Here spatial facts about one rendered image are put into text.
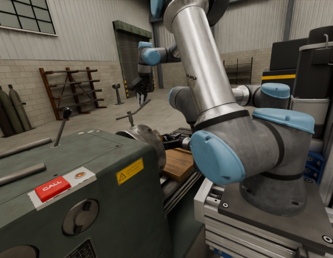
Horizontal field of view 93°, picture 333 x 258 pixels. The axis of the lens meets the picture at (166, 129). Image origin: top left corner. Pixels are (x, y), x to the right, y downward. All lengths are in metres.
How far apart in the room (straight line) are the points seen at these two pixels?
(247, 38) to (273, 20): 1.74
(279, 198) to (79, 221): 0.49
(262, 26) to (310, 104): 14.34
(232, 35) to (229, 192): 14.47
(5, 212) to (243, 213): 0.52
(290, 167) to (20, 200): 0.61
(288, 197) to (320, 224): 0.08
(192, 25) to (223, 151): 0.28
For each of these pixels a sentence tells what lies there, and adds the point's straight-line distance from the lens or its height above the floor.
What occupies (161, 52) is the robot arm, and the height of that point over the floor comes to 1.59.
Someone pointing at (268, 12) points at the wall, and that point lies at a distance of 15.07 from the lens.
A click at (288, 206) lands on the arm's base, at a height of 1.19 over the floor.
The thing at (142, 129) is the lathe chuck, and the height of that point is 1.23.
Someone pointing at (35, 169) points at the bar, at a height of 1.27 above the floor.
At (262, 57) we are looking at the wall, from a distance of 14.70.
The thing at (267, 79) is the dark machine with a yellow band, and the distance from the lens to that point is 5.17.
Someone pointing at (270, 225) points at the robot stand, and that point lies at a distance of 0.46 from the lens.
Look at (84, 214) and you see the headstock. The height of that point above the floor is 1.16.
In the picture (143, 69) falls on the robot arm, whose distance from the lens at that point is 0.93.
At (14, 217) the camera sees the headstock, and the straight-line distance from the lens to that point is 0.47.
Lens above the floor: 1.50
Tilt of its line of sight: 20 degrees down
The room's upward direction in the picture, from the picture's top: 6 degrees counter-clockwise
